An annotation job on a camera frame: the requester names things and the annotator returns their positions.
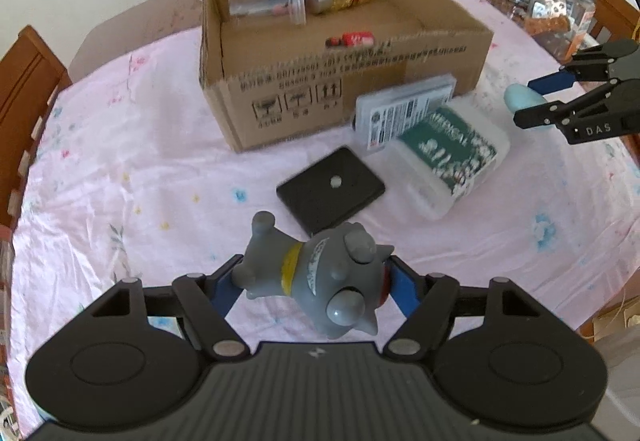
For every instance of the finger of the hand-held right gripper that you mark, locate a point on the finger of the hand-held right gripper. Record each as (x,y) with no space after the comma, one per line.
(552,80)
(535,117)

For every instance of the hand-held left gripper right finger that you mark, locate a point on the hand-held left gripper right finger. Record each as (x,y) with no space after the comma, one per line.
(407,291)

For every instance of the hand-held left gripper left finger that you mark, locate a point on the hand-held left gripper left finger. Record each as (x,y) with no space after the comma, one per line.
(222,293)

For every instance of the grey toy figure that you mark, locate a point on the grey toy figure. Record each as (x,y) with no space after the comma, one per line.
(320,276)

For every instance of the white bottle green label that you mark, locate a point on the white bottle green label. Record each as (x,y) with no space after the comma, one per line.
(450,151)

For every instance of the cardboard box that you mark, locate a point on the cardboard box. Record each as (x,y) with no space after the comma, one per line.
(300,91)

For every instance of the clear plastic jar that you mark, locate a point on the clear plastic jar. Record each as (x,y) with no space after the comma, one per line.
(260,3)

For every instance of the large clear black-lidded jar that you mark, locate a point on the large clear black-lidded jar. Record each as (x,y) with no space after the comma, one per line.
(562,6)

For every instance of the wooden chair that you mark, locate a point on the wooden chair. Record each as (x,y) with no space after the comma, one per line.
(612,6)
(27,91)

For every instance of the black flat block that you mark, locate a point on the black flat block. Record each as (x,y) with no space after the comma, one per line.
(330,198)

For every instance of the pink floral tablecloth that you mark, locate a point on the pink floral tablecloth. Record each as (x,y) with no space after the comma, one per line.
(150,181)

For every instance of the clear flat labelled box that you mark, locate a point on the clear flat labelled box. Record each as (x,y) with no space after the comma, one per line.
(400,113)

